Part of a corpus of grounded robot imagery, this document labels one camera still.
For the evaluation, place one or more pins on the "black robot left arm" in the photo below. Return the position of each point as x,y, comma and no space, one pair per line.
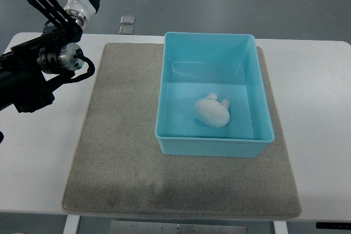
33,70

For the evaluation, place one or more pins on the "black object at left edge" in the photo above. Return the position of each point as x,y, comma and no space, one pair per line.
1,137

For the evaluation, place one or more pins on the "metal floor plate upper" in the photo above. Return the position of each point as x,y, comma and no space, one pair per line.
127,20

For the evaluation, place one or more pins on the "grey felt mat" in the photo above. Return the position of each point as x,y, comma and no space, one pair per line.
118,168

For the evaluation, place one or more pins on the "metal floor plate lower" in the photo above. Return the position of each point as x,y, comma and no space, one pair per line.
126,30

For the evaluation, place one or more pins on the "blue plastic box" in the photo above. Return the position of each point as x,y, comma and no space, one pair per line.
197,64

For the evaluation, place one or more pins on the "black table control panel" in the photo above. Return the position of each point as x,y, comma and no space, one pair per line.
334,225

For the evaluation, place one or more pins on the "metal table base plate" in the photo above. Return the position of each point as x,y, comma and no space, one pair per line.
158,227

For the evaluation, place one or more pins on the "metal floor plate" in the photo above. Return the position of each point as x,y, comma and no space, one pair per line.
126,30
127,20

